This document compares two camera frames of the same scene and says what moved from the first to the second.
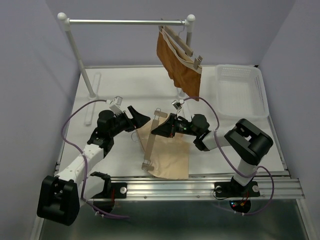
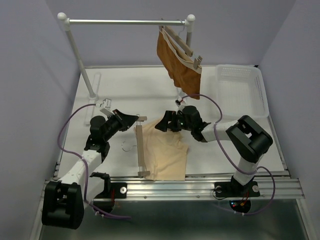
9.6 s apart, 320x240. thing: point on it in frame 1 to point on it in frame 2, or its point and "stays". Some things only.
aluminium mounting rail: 192,187 stays
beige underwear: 170,156 stays
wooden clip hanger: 147,165 to 140,146
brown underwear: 179,66 stays
